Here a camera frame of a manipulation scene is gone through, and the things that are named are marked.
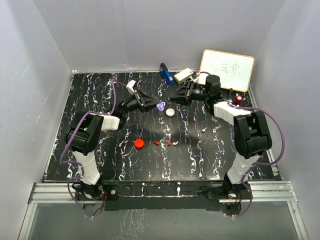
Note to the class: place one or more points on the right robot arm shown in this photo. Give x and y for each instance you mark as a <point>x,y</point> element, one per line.
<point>250,129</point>

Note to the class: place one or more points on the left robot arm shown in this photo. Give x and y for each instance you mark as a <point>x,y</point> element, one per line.
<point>84,135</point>

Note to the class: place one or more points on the blue stapler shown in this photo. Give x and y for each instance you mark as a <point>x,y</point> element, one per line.
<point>166,74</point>

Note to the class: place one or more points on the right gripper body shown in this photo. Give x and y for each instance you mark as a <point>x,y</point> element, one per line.
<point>197,94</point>

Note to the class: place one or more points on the white earbud charging case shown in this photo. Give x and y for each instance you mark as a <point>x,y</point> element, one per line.
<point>170,112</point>

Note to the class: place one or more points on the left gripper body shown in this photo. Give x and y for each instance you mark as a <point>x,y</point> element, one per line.
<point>136,103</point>

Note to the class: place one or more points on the red earbud charging case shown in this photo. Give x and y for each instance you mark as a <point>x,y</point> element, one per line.
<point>139,143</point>

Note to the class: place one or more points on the purple earbud charging case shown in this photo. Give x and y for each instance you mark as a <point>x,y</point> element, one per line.
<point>161,106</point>

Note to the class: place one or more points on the red stamp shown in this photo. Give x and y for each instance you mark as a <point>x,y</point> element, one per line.
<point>238,99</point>

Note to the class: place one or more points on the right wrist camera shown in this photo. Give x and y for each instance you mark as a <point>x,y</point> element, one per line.
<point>195,77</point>

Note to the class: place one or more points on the white cardboard box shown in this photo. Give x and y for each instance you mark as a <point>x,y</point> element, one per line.
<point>183,75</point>

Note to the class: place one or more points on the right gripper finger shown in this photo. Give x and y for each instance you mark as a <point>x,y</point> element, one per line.
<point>180,100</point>
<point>182,91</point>

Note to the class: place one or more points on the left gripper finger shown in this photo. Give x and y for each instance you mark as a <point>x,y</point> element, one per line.
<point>149,105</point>
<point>145,97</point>

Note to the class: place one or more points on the small whiteboard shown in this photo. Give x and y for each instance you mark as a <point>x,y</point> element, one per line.
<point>234,70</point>

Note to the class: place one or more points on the aluminium frame rail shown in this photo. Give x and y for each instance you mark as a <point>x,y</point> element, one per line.
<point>272,215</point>

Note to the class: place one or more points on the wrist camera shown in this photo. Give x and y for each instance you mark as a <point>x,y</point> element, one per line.
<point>195,77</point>
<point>131,86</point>

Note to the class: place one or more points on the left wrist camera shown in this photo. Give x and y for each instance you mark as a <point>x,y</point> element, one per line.
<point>131,86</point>

